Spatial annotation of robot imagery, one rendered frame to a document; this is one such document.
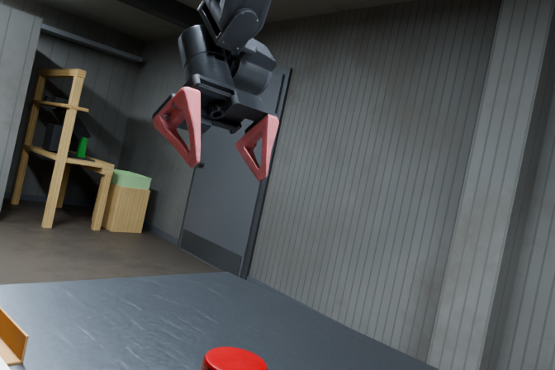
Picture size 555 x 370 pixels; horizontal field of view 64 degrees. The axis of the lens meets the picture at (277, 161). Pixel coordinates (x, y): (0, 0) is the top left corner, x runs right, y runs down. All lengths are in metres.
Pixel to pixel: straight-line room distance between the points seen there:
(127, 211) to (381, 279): 3.43
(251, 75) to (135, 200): 5.30
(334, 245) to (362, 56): 1.62
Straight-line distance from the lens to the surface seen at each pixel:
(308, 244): 3.99
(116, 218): 5.82
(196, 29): 0.60
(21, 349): 0.80
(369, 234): 3.60
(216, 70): 0.55
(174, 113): 0.50
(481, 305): 2.92
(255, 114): 0.55
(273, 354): 0.94
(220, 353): 0.25
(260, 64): 0.62
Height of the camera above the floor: 1.18
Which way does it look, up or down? 1 degrees up
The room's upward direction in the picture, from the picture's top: 12 degrees clockwise
